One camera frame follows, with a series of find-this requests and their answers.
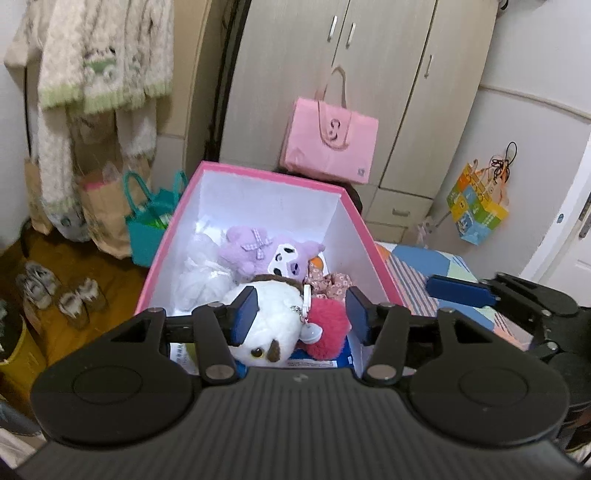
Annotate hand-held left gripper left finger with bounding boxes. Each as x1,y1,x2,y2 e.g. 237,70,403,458
111,285,258,385

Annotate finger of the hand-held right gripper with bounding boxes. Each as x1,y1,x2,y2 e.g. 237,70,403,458
426,271,581,339

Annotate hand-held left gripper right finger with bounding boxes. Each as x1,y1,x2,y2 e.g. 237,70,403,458
345,286,497,386

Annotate pink fluffy pom-pom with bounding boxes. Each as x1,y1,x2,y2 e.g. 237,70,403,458
300,298,352,360

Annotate white plush toy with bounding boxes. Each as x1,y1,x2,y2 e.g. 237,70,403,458
226,273,321,367

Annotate pink floral scrunchie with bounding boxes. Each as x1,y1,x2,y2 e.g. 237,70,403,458
305,270,354,303

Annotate blue packet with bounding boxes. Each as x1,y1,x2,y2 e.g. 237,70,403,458
286,332,356,370

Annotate purple plush toy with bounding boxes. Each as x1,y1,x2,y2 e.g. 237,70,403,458
219,225,326,282

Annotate pink storage box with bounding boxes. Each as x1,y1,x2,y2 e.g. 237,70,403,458
134,161,407,370

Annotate patchwork bed sheet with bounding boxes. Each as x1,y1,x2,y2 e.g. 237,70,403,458
374,240,536,374

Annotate colourful paper gift bag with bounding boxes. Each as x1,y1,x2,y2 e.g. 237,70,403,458
445,142,518,246

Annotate white door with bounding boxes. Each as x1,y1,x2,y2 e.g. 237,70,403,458
522,134,591,296

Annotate teal plastic bag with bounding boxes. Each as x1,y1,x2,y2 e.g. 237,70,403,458
122,170,188,268

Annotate brown fluffy slipper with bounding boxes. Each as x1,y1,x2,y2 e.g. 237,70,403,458
58,279,109,329

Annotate brown paper bag pink trim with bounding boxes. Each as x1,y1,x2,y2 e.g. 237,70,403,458
76,161,153,259

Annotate pink tote bag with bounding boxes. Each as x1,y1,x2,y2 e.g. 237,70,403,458
279,65,380,185

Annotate grey wooden wardrobe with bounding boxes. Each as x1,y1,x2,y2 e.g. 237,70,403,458
219,0,497,241

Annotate grey fluffy slipper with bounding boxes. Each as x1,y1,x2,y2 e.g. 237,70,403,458
16,261,61,310

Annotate yellow bin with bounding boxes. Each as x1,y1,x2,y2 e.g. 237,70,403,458
0,300,47,407

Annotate black metal clothes rack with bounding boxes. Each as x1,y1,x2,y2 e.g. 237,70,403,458
203,0,254,162

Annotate white fleece pants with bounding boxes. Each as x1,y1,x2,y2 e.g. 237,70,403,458
34,99,158,243

